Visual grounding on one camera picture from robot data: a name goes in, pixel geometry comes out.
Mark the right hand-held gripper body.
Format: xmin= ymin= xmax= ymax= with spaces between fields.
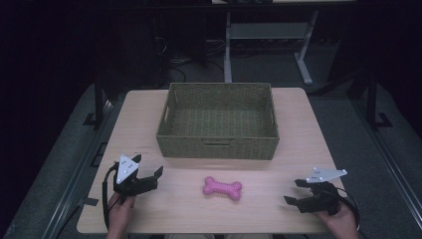
xmin=297 ymin=166 xmax=343 ymax=216

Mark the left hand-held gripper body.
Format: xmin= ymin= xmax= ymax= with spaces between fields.
xmin=112 ymin=153 xmax=159 ymax=204

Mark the pink bone-shaped rubber toy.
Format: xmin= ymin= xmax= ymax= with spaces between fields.
xmin=202 ymin=175 xmax=243 ymax=202

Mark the green woven basket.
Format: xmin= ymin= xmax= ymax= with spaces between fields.
xmin=155 ymin=82 xmax=281 ymax=161

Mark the person's right hand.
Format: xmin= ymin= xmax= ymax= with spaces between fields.
xmin=315 ymin=200 xmax=361 ymax=239

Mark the person's left hand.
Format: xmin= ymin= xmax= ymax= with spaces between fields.
xmin=105 ymin=192 xmax=136 ymax=239

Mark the black metal stand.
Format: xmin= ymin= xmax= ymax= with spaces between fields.
xmin=365 ymin=73 xmax=394 ymax=131
xmin=82 ymin=75 xmax=107 ymax=129

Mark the grey metal-framed desk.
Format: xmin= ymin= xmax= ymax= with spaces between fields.
xmin=211 ymin=0 xmax=358 ymax=86

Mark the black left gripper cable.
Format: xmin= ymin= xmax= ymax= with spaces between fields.
xmin=102 ymin=161 xmax=119 ymax=231

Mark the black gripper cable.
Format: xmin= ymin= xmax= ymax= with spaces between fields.
xmin=102 ymin=161 xmax=119 ymax=231
xmin=333 ymin=186 xmax=361 ymax=231

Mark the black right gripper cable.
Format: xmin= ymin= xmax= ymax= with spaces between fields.
xmin=333 ymin=186 xmax=361 ymax=231

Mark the grey table clamp bracket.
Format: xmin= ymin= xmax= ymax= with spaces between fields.
xmin=77 ymin=196 xmax=100 ymax=207

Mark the aluminium floor rail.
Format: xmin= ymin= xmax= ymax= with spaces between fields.
xmin=350 ymin=99 xmax=422 ymax=231
xmin=41 ymin=99 xmax=116 ymax=239

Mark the bundle of black floor cables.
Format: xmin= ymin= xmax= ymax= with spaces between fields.
xmin=153 ymin=35 xmax=227 ymax=85

